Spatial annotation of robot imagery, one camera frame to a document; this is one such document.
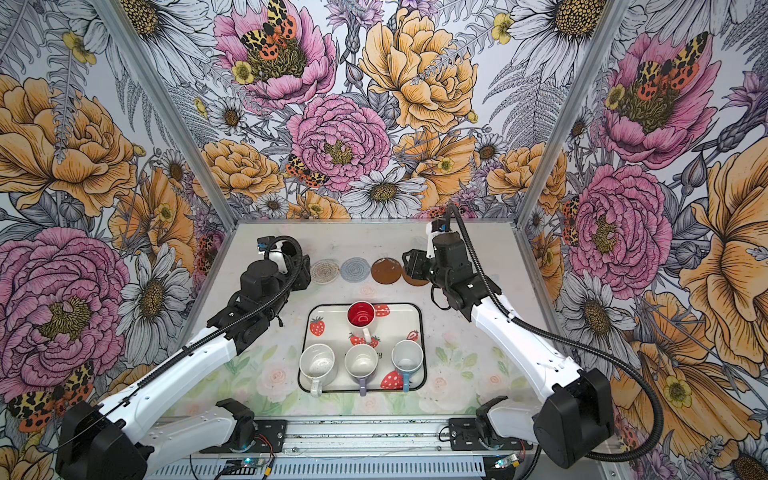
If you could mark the green circuit board left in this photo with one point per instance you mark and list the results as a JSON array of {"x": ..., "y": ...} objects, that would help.
[{"x": 248, "y": 466}]

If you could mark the aluminium corner post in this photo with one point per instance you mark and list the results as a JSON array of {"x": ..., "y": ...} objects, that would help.
[
  {"x": 606, "y": 31},
  {"x": 124, "y": 37}
]

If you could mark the white mug blue handle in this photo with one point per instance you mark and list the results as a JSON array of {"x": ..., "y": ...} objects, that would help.
[{"x": 407, "y": 357}]

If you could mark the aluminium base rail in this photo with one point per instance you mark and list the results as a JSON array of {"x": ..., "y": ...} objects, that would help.
[{"x": 377, "y": 448}]

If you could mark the aluminium corner post left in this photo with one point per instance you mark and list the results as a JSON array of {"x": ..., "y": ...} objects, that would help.
[{"x": 124, "y": 37}]

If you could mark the white mug purple handle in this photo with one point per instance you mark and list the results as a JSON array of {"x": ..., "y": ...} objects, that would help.
[{"x": 361, "y": 362}]

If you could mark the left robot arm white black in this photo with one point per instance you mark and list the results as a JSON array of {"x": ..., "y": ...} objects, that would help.
[{"x": 120, "y": 438}]

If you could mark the green circuit board right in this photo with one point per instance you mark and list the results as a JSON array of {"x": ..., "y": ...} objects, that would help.
[{"x": 509, "y": 461}]

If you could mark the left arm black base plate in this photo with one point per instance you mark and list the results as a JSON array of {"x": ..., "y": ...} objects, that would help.
[{"x": 270, "y": 435}]

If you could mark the grey mug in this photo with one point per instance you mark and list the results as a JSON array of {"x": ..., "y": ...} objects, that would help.
[{"x": 416, "y": 265}]

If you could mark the green circuit board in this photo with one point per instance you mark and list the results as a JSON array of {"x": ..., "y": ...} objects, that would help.
[
  {"x": 248, "y": 466},
  {"x": 509, "y": 461}
]

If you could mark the black mug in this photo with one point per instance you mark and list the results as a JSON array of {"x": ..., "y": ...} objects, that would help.
[{"x": 297, "y": 263}]

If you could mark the aluminium corner post right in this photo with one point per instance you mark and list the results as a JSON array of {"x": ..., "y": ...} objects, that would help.
[{"x": 606, "y": 31}]

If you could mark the white strawberry print tray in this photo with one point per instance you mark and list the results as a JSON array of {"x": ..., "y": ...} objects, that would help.
[{"x": 327, "y": 324}]

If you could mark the plain brown wooden coaster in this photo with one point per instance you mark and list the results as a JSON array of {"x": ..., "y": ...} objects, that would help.
[{"x": 415, "y": 282}]

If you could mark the grey-blue braided rope coaster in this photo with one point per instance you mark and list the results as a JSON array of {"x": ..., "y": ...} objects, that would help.
[{"x": 355, "y": 270}]

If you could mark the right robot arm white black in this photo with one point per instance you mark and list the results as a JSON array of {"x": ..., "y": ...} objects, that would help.
[{"x": 575, "y": 413}]

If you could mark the scratched dark brown wooden coaster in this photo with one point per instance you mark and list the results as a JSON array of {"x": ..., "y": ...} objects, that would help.
[{"x": 386, "y": 271}]

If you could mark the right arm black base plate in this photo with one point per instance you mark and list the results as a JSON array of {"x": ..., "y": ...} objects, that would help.
[{"x": 475, "y": 434}]

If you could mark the red interior white mug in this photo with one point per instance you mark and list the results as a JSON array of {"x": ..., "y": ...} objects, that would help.
[{"x": 360, "y": 317}]

